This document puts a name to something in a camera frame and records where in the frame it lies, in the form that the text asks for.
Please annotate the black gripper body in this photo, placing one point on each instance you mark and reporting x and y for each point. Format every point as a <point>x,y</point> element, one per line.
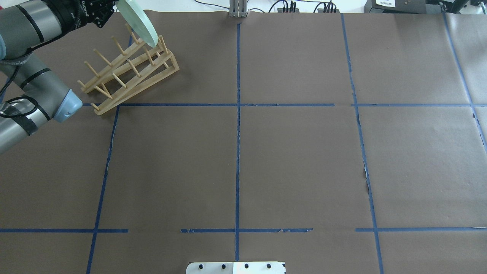
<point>73,11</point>

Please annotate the light green ceramic plate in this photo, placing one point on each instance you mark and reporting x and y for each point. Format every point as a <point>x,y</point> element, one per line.
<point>138,21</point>

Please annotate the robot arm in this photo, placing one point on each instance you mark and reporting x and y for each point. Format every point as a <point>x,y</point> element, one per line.
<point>26,27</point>

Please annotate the wooden dish rack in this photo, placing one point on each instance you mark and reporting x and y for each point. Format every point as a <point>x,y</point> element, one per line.
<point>138,67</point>

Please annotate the black power strip left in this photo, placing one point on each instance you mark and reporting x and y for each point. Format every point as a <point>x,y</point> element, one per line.
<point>288,7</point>

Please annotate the black power strip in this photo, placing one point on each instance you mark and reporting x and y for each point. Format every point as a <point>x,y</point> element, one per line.
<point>326,7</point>
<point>288,7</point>

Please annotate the black power strip right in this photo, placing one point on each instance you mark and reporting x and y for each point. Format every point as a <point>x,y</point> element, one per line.
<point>326,7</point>

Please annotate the black equipment box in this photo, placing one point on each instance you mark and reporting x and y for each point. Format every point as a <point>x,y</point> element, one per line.
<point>401,7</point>

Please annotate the grey aluminium frame post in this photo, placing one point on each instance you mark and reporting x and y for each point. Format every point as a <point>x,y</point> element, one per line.
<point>238,8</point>

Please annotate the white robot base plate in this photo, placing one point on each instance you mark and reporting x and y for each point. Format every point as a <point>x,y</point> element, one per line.
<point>237,267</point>

